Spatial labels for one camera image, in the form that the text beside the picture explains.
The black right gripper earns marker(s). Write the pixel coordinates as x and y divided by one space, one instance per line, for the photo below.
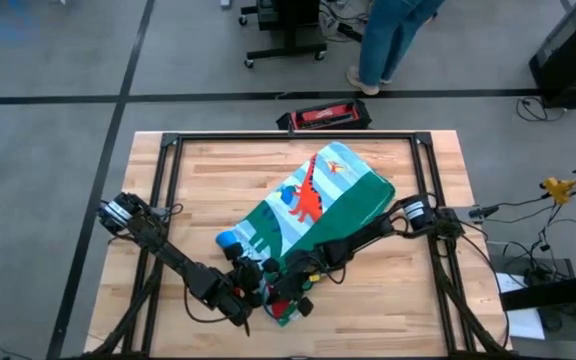
293 280

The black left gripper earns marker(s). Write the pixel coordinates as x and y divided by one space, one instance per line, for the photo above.
248 277

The green dinosaur print towel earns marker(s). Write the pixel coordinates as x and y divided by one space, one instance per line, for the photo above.
338 200

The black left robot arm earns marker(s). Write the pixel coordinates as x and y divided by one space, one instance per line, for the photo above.
178 260

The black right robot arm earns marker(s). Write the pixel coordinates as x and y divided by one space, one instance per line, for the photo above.
368 235

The red and black tool case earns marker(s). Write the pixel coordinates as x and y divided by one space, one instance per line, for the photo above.
325 116

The grey floor box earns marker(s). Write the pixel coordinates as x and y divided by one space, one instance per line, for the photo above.
505 252

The black rolling stand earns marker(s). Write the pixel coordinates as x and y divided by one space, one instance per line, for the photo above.
292 44

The white paper sheet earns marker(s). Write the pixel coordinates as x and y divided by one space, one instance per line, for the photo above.
528 325

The black power adapter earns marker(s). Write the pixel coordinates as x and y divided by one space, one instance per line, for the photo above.
537 276

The black power strip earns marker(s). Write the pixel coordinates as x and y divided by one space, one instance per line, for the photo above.
348 31

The person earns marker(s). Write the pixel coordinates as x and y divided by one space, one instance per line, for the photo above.
388 40

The small white box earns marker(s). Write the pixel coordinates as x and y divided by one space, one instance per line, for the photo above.
225 4

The yellow connector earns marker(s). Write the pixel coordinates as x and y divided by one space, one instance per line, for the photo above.
558 189

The black equipment cabinet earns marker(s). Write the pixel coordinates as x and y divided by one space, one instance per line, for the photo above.
568 55

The black metal table frame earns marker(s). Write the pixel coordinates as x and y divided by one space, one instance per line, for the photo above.
243 136

